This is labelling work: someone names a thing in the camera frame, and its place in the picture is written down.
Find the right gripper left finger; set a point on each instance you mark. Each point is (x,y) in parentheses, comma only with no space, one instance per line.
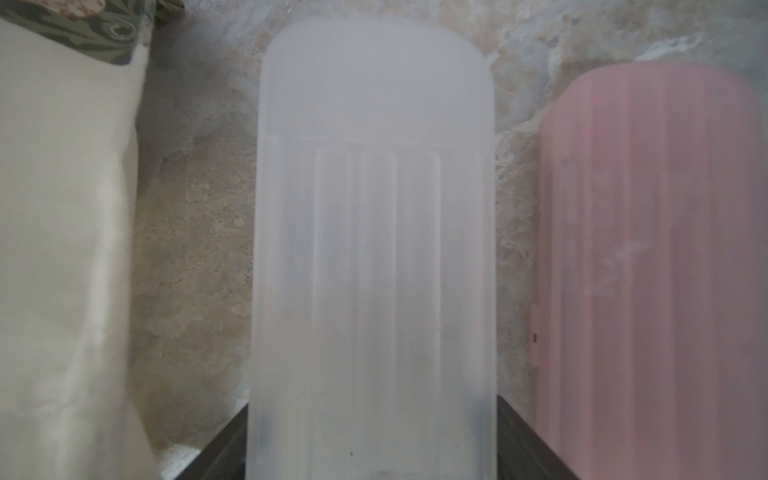
(224,458)

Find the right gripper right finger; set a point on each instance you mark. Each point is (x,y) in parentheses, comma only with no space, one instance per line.
(521,453)

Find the pink translucent pencil case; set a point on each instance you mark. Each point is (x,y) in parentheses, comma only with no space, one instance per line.
(649,328)

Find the clear rounded pencil case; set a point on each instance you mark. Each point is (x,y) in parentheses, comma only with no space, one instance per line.
(373,351)

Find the cream canvas tote bag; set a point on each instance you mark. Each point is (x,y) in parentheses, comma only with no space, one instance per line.
(72,75)

